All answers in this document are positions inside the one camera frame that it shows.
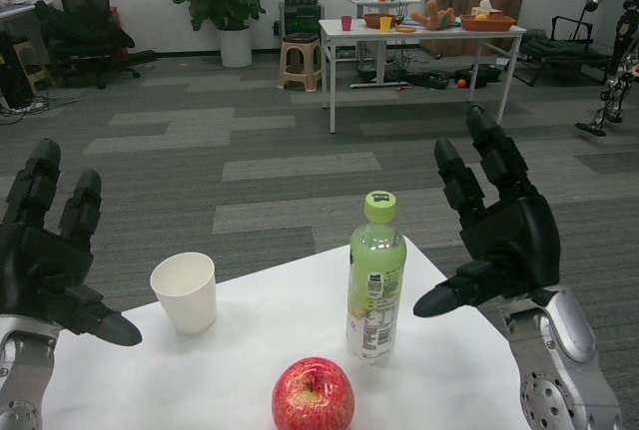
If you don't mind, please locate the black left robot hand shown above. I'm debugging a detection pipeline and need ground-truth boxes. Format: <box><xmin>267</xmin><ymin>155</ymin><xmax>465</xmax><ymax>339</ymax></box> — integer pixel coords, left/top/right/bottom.
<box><xmin>0</xmin><ymin>138</ymin><xmax>144</xmax><ymax>347</ymax></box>

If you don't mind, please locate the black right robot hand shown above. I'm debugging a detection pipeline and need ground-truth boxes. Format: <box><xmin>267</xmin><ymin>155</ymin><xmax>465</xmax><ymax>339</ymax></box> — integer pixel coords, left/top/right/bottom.
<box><xmin>412</xmin><ymin>104</ymin><xmax>561</xmax><ymax>319</ymax></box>

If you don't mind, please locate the green drink bottle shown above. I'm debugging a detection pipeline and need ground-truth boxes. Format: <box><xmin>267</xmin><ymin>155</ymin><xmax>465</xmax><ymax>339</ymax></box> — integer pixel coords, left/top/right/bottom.
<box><xmin>344</xmin><ymin>190</ymin><xmax>408</xmax><ymax>361</ymax></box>

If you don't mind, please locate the white paper cup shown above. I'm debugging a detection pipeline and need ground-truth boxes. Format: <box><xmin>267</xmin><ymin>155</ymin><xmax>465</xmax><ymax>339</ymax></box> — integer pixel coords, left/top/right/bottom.
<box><xmin>149</xmin><ymin>251</ymin><xmax>217</xmax><ymax>335</ymax></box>

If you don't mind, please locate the black floor bag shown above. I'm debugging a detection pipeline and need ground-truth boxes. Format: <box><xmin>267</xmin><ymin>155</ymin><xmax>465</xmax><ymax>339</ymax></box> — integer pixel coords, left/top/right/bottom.
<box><xmin>453</xmin><ymin>64</ymin><xmax>502</xmax><ymax>90</ymax></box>

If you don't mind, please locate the black electronics pile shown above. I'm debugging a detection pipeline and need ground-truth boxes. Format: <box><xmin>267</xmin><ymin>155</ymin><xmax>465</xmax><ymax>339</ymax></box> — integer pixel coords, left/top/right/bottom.
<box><xmin>406</xmin><ymin>72</ymin><xmax>450</xmax><ymax>91</ymax></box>

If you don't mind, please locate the black cabinet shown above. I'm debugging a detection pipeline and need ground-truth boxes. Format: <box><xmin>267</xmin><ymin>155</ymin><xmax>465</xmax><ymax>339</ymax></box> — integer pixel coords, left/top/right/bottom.
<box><xmin>0</xmin><ymin>30</ymin><xmax>36</xmax><ymax>110</ymax></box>

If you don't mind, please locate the black folding cot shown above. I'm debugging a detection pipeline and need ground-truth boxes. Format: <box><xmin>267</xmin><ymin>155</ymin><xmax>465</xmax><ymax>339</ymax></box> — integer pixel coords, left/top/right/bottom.
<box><xmin>513</xmin><ymin>15</ymin><xmax>613</xmax><ymax>87</ymax></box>

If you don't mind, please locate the small wooden stool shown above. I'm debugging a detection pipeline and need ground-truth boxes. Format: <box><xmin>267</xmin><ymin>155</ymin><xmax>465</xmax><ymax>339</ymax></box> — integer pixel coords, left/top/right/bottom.
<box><xmin>14</xmin><ymin>40</ymin><xmax>51</xmax><ymax>92</ymax></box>

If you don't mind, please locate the orange woven tray basket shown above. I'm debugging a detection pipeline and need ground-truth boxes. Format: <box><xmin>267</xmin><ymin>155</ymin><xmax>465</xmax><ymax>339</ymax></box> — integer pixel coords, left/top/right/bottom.
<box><xmin>459</xmin><ymin>14</ymin><xmax>516</xmax><ymax>33</ymax></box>

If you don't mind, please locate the tissue box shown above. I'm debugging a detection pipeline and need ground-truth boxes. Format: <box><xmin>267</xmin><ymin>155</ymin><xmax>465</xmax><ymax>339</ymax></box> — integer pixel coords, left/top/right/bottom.
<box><xmin>471</xmin><ymin>0</ymin><xmax>504</xmax><ymax>17</ymax></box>

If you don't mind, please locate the orange plush toy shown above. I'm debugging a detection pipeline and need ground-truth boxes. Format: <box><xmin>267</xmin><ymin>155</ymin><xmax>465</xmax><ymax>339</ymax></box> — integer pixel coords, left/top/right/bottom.
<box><xmin>410</xmin><ymin>0</ymin><xmax>458</xmax><ymax>31</ymax></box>

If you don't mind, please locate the large brown cardboard box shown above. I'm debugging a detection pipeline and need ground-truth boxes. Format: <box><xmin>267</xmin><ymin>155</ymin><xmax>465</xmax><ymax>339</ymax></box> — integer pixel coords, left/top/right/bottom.
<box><xmin>461</xmin><ymin>0</ymin><xmax>528</xmax><ymax>57</ymax></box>

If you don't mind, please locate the black office chair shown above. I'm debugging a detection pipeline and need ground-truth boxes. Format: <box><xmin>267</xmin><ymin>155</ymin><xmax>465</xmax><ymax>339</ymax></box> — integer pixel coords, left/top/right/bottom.
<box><xmin>34</xmin><ymin>0</ymin><xmax>157</xmax><ymax>91</ymax></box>

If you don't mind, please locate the red apple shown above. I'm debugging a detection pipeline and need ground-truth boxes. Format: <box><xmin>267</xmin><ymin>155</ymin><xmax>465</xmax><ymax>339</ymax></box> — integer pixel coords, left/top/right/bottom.
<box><xmin>271</xmin><ymin>356</ymin><xmax>356</xmax><ymax>430</ymax></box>

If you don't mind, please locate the white cluttered desk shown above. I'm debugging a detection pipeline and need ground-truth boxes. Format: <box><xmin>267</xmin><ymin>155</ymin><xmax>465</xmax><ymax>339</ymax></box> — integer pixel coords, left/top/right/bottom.
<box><xmin>0</xmin><ymin>0</ymin><xmax>41</xmax><ymax>52</ymax></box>

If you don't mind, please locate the white folding table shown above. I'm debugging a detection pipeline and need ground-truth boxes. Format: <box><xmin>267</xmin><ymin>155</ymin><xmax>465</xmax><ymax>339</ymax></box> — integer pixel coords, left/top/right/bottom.
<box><xmin>318</xmin><ymin>18</ymin><xmax>528</xmax><ymax>136</ymax></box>

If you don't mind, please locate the brown wicker bowl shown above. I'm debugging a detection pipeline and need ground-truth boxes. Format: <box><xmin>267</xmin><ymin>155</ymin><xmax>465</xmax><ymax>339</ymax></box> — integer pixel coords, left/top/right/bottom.
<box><xmin>362</xmin><ymin>13</ymin><xmax>403</xmax><ymax>30</ymax></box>

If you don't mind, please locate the white desk with black boxes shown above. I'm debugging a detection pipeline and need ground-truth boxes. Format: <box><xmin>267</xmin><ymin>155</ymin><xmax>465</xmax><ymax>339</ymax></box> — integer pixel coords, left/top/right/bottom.
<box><xmin>332</xmin><ymin>0</ymin><xmax>422</xmax><ymax>87</ymax></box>

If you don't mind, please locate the white plant pot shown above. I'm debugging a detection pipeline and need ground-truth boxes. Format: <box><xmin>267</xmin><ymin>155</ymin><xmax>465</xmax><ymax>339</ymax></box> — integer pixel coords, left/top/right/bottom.
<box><xmin>218</xmin><ymin>26</ymin><xmax>254</xmax><ymax>69</ymax></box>

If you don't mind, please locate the beige plastic stool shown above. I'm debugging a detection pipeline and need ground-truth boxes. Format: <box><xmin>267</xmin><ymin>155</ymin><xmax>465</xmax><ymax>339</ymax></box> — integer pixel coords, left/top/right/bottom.
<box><xmin>277</xmin><ymin>33</ymin><xmax>323</xmax><ymax>93</ymax></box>

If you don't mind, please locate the black and green equipment rack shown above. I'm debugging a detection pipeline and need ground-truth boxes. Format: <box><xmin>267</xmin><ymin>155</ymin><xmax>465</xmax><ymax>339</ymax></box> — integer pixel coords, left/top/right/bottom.
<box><xmin>279</xmin><ymin>0</ymin><xmax>325</xmax><ymax>40</ymax></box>

